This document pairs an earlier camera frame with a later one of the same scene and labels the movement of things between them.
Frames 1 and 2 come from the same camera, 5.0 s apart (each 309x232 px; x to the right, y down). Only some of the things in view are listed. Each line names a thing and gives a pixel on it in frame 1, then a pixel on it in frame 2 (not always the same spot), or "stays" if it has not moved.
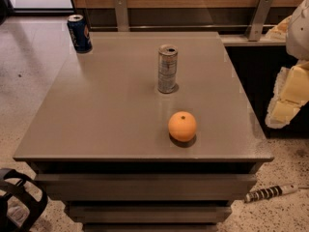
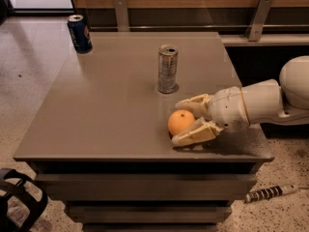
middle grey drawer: x=149 y=214 stays
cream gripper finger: x=280 y=31 to x=199 y=103
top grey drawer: x=149 y=187 stays
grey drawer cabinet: x=102 y=146 stays
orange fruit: x=182 y=126 stays
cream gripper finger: x=291 y=93 to x=202 y=130
